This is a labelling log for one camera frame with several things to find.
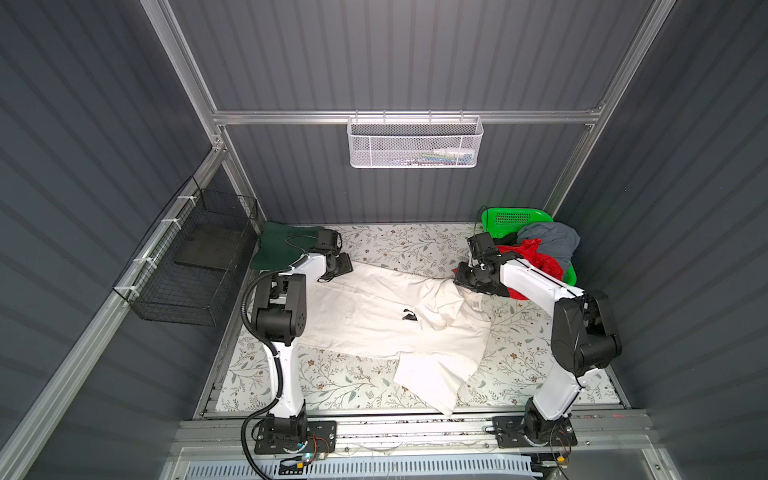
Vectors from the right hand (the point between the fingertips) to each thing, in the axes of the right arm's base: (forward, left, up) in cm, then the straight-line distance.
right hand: (461, 281), depth 94 cm
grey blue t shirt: (+15, -34, +3) cm, 38 cm away
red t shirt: (+7, -21, +6) cm, 23 cm away
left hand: (+10, +40, -4) cm, 41 cm away
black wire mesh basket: (-11, +73, +22) cm, 77 cm away
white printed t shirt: (-13, +9, -6) cm, 17 cm away
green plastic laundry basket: (+30, -19, -3) cm, 36 cm away
